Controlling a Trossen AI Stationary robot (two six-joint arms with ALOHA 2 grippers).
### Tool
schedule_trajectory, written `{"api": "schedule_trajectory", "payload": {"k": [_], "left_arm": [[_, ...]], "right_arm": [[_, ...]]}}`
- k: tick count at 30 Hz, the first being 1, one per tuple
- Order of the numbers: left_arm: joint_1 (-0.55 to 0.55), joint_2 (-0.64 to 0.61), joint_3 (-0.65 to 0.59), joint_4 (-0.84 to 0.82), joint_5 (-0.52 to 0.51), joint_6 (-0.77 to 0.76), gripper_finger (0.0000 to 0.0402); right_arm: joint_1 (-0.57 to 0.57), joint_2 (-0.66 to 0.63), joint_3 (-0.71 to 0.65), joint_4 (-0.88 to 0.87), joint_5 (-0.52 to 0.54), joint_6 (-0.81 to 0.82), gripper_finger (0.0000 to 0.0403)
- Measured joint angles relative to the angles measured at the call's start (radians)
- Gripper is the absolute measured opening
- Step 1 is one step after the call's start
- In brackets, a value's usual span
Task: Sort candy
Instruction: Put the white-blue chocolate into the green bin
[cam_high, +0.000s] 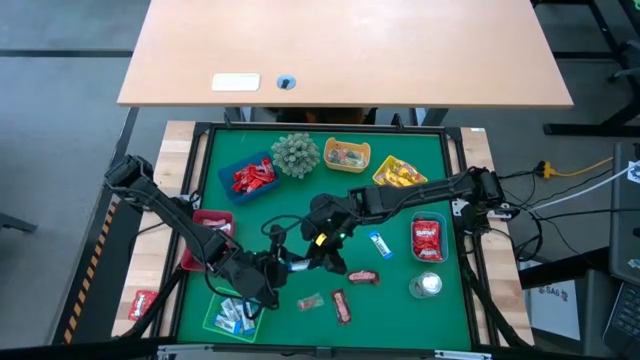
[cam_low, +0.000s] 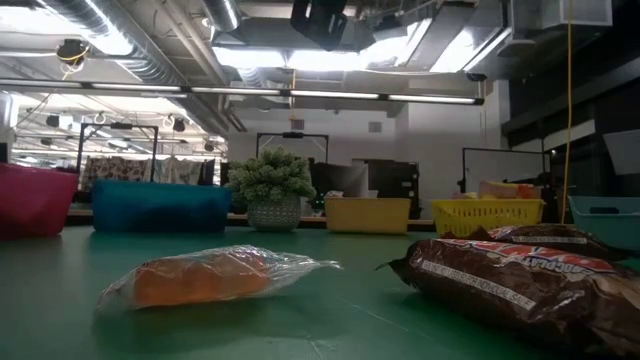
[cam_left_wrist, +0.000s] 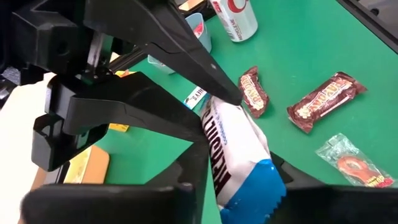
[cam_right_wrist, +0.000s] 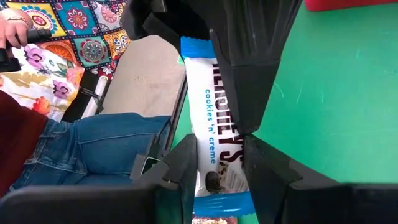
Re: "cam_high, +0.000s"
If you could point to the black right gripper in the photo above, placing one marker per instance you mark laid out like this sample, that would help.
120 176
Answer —
330 217

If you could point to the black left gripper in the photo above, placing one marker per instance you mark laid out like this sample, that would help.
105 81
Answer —
257 277

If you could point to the brown chocolate bar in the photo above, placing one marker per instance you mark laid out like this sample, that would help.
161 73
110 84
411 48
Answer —
341 306
215 222
363 277

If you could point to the white red candy bar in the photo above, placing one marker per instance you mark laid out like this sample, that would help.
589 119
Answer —
225 229

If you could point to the red KitKat bar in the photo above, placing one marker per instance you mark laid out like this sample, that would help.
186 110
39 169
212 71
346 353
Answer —
256 183
250 172
265 167
270 177
244 187
239 176
260 175

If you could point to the red plastic bin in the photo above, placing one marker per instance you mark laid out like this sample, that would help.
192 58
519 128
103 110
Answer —
192 252

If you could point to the red Skittles packet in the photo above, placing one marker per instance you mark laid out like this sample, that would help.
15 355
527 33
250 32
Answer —
429 255
142 304
426 235

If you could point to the yellow candy packet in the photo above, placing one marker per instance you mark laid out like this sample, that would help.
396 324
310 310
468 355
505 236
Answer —
397 181
399 170
387 176

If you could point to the yellow mesh basket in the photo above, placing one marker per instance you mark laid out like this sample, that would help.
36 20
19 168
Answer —
382 167

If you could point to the yellow Sour Patch packet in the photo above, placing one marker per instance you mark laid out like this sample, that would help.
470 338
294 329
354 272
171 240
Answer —
406 172
414 176

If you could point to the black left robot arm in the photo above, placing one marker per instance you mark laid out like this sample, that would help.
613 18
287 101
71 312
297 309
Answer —
170 210

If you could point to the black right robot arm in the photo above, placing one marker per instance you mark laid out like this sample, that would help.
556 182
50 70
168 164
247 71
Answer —
425 190

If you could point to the blue plastic bin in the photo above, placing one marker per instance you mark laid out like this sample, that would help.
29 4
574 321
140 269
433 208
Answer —
250 196

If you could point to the green table mat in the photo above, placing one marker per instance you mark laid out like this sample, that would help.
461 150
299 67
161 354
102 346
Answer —
400 325

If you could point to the orange plastic bin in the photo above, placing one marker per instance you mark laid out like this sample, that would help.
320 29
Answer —
327 162

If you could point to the artificial pale green succulent plant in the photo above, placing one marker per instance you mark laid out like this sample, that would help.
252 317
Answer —
296 155

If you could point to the clear round jar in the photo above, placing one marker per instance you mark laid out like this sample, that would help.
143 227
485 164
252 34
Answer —
426 285

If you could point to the green mesh basket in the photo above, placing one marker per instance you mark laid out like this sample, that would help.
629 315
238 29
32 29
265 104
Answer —
210 325

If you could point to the teal plastic bin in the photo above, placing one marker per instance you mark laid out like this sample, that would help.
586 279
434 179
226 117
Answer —
430 215

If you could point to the white rectangular desk plate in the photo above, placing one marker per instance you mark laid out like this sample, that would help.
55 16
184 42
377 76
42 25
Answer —
236 82

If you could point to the black yellow striped floor ramp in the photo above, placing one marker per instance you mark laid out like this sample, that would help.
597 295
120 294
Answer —
100 280

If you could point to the light wooden desk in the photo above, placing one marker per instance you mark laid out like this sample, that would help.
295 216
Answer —
345 50

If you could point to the white labelled box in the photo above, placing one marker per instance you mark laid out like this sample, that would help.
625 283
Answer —
555 307

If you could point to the grey chair base leg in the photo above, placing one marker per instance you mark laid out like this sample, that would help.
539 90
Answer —
17 223

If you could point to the black keyboard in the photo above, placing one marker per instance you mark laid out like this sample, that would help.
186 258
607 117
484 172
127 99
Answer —
622 315

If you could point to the dark grey computer case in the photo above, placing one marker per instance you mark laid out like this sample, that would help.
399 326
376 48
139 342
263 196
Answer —
627 215

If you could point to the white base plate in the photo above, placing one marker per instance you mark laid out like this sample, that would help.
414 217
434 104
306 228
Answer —
458 207
195 201

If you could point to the black aluminium rig frame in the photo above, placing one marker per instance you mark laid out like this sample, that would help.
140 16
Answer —
330 127

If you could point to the silver rail bracket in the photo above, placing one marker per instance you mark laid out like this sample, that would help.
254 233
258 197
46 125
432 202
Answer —
180 351
462 355

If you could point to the black desk base frame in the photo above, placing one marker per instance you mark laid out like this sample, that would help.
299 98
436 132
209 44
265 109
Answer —
590 129

